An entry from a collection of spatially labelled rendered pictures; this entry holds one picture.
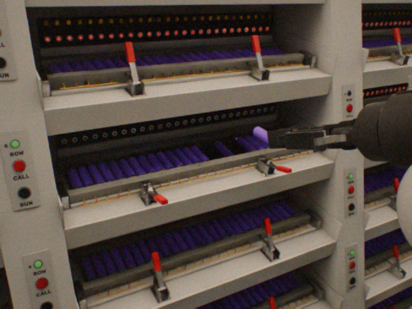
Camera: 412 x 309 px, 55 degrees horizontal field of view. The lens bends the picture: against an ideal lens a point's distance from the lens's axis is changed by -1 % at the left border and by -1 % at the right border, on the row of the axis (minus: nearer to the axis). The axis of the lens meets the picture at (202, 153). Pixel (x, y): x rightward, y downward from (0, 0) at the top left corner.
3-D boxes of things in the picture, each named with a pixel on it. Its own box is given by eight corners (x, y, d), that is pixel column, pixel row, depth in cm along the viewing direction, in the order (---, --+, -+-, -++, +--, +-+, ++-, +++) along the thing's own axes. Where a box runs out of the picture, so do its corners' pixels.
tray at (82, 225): (330, 178, 94) (340, 142, 89) (65, 250, 67) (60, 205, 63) (278, 139, 109) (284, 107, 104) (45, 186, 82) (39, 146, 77)
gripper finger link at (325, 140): (368, 143, 51) (343, 149, 48) (335, 144, 56) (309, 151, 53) (366, 124, 51) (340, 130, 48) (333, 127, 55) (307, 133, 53)
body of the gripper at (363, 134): (417, 95, 50) (357, 104, 58) (371, 103, 46) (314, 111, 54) (424, 154, 50) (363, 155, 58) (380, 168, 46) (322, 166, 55)
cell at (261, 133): (254, 137, 74) (276, 151, 69) (251, 130, 73) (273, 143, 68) (262, 132, 74) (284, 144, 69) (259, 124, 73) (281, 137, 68)
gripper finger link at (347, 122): (359, 148, 53) (352, 150, 52) (297, 151, 63) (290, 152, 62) (355, 118, 53) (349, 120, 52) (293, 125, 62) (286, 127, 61)
